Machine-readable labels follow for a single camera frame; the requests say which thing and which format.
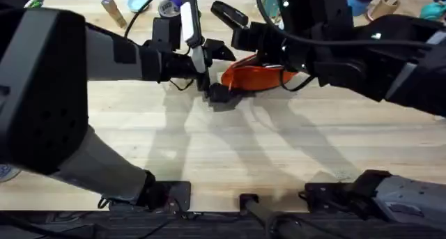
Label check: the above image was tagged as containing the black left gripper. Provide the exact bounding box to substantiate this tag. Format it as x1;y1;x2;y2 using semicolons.
141;38;237;104

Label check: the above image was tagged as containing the orange soft zip bag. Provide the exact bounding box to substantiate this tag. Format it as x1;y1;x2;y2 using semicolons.
220;54;300;93

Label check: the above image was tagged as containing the grey tape roll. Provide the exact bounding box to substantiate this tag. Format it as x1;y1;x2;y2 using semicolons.
157;0;182;19

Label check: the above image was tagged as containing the wooden block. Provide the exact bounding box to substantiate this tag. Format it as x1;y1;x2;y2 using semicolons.
100;0;128;29

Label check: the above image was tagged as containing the blue object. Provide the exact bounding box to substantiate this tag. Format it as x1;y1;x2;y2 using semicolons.
346;0;371;17

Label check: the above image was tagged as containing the teal toy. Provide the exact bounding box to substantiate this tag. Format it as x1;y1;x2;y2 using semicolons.
419;1;446;23

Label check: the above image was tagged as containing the blue patterned plate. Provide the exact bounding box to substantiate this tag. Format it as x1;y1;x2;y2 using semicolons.
0;163;22;183

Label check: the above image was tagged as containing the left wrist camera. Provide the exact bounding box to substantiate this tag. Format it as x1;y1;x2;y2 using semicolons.
151;15;183;52

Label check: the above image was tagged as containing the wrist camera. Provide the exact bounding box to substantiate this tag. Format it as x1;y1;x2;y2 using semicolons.
275;0;353;35
151;15;183;52

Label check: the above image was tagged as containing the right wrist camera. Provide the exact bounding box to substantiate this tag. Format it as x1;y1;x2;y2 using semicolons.
275;0;353;35

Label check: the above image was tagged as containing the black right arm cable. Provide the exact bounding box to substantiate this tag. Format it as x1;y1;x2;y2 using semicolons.
256;0;433;48

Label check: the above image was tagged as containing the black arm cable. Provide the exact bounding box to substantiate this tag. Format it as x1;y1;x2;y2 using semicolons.
123;0;168;40
256;0;433;48

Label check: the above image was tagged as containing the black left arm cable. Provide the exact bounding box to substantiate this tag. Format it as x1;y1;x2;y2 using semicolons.
123;0;168;40

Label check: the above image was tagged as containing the black rail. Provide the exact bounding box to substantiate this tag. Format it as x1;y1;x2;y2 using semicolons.
0;209;446;239

